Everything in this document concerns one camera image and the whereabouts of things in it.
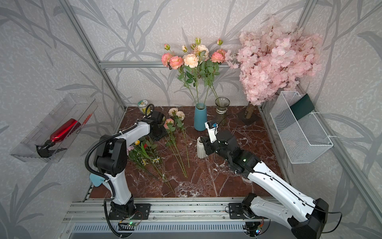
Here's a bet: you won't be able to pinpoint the dark green card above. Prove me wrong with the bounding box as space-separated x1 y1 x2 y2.
290 94 315 120

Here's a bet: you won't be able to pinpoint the small white yellow flowers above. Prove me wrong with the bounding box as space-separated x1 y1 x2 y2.
141 157 161 166

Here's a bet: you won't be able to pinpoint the teal plastic scraper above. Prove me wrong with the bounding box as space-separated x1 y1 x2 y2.
89 173 105 187

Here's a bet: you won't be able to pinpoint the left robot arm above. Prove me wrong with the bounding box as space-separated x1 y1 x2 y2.
85 104 167 219

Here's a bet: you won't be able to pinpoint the clear glass vase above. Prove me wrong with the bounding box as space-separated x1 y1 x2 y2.
215 97 230 126

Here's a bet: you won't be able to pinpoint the cream rose cluster stem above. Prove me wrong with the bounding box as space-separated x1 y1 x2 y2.
179 37 209 105

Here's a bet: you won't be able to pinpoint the pink cherry blossom tree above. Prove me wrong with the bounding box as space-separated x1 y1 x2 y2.
225 16 323 125

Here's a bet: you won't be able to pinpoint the single pink rose stem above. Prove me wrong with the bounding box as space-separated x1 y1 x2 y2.
201 49 226 92

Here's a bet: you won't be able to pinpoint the white wire mesh basket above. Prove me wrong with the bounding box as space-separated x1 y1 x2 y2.
270 91 333 164

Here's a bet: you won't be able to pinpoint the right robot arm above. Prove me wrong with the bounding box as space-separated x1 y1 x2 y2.
199 129 331 239

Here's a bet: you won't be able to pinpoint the aluminium front rail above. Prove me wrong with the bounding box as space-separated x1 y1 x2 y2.
61 197 314 223

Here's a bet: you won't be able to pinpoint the small pink rose stem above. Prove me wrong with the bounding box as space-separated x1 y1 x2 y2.
164 119 188 178

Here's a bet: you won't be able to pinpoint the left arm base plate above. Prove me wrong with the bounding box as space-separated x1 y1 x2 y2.
108 204 151 220

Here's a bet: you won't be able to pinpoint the teal ceramic vase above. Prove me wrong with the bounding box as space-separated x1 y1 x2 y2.
194 103 208 131

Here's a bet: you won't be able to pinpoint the clear plastic wall bin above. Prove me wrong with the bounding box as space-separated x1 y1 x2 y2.
10 94 97 163

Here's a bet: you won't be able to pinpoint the yellow tulip stem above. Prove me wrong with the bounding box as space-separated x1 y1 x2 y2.
129 137 167 182

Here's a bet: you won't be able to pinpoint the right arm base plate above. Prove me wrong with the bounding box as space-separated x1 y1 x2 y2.
225 203 265 220

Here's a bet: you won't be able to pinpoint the small tape roll jar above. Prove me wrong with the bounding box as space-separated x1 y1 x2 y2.
137 100 149 115

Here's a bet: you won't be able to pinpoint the pink peach rose stem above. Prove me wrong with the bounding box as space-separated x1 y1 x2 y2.
161 44 199 104

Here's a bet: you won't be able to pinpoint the white ribbed vase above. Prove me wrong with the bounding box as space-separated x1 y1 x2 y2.
197 137 207 159

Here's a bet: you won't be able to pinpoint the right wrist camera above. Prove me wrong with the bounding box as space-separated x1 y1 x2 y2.
205 119 218 143

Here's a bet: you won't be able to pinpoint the small peach rose stem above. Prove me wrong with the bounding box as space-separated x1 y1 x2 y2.
169 108 190 168

